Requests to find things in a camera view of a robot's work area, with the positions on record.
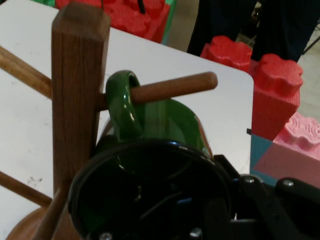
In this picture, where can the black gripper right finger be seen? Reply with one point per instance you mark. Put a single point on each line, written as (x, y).
(270, 215)

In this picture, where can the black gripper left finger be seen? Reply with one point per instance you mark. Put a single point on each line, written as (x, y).
(215, 225)

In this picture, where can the green enamel mug white lettering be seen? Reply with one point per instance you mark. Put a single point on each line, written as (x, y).
(162, 120)

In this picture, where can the teal foam block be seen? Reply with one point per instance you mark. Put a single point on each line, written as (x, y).
(260, 152)

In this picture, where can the pink foam block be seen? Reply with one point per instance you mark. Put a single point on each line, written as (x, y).
(295, 150)

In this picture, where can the black table edge clip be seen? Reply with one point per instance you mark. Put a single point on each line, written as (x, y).
(248, 131)

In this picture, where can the person in dark trousers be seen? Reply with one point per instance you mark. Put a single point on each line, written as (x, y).
(225, 22)

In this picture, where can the wooden mug tree stand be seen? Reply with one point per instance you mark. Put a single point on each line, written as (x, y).
(75, 75)

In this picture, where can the green foam block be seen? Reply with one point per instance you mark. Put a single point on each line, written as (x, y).
(171, 6)

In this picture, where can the black tripod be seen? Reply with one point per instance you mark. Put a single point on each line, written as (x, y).
(141, 6)

